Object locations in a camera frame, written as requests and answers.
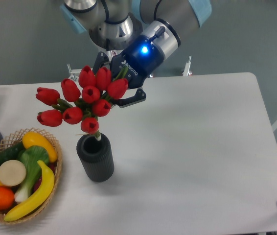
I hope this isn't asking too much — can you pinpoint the beige round radish slice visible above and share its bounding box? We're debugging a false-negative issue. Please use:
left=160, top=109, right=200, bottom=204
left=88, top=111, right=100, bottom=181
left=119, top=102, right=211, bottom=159
left=0, top=160, right=26, bottom=187

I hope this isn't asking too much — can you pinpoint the green bok choy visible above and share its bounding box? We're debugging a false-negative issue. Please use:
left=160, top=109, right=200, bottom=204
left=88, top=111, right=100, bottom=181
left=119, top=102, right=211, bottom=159
left=14, top=145, right=49, bottom=204

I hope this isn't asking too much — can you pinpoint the green cucumber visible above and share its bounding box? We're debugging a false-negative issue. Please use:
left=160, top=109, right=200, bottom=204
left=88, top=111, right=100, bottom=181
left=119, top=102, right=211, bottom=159
left=0, top=142, right=25, bottom=166

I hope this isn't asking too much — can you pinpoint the dark grey ribbed vase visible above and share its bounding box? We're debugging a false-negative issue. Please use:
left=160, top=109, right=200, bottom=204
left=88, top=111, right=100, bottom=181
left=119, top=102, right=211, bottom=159
left=76, top=134, right=115, bottom=182

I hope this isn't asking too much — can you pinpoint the yellow banana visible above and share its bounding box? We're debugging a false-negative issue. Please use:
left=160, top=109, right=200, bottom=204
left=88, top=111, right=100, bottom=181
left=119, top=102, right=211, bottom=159
left=4, top=160, right=55, bottom=222

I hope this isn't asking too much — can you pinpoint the red tulip bouquet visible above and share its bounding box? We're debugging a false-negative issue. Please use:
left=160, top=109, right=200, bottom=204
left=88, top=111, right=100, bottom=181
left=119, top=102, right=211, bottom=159
left=36, top=66, right=128, bottom=141

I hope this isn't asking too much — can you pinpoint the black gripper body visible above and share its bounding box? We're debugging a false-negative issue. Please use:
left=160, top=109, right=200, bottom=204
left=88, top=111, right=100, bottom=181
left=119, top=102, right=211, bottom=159
left=110, top=35, right=164, bottom=89

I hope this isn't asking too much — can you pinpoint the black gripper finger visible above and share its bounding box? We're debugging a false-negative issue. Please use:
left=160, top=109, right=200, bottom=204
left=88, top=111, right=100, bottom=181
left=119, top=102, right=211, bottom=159
left=111, top=88, right=146, bottom=108
left=92, top=51, right=112, bottom=73

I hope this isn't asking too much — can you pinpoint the woven wicker basket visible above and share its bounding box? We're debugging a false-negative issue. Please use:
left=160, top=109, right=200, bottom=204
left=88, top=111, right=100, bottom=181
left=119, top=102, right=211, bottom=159
left=0, top=128, right=62, bottom=225

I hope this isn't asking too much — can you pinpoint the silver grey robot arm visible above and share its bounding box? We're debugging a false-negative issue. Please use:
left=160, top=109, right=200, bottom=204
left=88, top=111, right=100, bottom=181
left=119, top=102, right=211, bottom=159
left=60, top=0, right=212, bottom=107

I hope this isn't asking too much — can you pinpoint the orange fruit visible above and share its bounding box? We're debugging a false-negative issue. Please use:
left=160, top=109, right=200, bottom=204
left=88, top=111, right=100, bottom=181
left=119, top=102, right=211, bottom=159
left=0, top=187, right=14, bottom=211

